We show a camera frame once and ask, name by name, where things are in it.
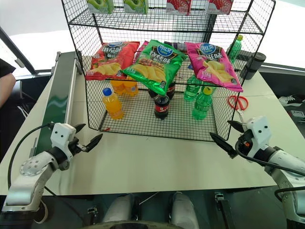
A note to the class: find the grey rounded shape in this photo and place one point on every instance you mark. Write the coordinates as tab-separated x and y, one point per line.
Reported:
119	210
184	210

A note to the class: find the black cylindrical roll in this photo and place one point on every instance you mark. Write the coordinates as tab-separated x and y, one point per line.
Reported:
254	64

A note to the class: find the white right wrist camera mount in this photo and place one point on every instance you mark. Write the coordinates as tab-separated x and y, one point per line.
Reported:
258	130

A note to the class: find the green potato chip bag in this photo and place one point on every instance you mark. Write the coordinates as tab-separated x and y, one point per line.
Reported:
155	68

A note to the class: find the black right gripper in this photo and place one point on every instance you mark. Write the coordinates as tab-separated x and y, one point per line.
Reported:
243	145

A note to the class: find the black table leg bracket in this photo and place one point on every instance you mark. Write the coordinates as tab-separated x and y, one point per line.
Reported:
222	207
91	210

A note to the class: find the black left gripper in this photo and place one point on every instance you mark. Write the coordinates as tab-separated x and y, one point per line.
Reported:
76	146

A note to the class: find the person in black clothes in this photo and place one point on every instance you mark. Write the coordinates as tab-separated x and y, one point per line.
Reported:
6	88

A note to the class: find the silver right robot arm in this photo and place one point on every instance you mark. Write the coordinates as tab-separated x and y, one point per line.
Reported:
286	164

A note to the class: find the black box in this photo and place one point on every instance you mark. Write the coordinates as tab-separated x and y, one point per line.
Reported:
245	55

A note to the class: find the green soda bottle yellow cap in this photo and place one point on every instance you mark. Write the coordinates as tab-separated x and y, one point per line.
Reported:
202	106

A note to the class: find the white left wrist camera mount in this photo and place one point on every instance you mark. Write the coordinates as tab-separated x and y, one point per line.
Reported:
60	136

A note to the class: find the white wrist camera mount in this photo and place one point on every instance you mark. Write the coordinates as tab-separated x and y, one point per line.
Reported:
60	136
258	130

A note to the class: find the dark purple snack bag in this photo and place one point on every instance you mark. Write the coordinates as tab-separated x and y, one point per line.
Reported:
176	45

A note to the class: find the red strawberry drink carton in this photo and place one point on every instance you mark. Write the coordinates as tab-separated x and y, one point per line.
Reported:
178	6
219	6

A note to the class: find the pink potato chip bag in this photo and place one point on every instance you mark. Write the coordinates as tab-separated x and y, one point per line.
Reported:
214	65

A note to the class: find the orange soda bottle blue cap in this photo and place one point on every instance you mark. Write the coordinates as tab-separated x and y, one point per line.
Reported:
114	106

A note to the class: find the green conveyor belt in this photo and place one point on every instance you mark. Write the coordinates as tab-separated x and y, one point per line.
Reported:
57	102

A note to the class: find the black and white sneaker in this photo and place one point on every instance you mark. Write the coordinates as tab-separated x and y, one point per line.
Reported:
290	100

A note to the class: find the magenta snack bag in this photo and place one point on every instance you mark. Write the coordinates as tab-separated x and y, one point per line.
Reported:
142	46

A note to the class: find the cola bottle red label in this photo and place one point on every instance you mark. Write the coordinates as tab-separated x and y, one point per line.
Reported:
162	108

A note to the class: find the green drink carton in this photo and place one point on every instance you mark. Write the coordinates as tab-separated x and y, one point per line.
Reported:
100	6
136	6

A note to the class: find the black slanted bar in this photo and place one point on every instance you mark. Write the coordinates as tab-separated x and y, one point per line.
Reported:
16	51

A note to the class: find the red potato chip bag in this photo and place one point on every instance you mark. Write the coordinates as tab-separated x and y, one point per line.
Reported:
112	57

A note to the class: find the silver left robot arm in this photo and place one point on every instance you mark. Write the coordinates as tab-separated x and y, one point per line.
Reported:
31	174

